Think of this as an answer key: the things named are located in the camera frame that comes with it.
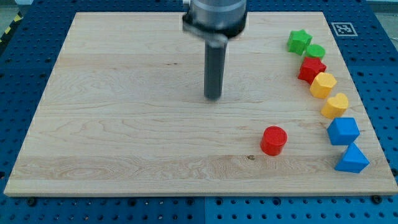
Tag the red cylinder block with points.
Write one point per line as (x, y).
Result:
(273, 140)

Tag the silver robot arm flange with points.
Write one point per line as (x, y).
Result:
(227, 17)

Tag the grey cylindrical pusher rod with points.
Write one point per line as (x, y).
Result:
(215, 50)

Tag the light wooden board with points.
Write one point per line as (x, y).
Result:
(123, 115)

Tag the red star block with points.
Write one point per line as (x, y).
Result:
(310, 68)

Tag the green star block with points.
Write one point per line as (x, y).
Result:
(298, 41)

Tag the yellow hexagon block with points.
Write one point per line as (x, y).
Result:
(322, 85)

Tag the green cylinder block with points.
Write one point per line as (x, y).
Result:
(315, 51)

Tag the yellow heart block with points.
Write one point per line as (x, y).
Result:
(335, 106)

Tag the blue cube block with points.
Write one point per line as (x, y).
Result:
(343, 131)

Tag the blue triangle block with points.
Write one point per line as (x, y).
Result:
(352, 160)

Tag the white fiducial marker tag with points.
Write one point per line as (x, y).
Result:
(344, 29)

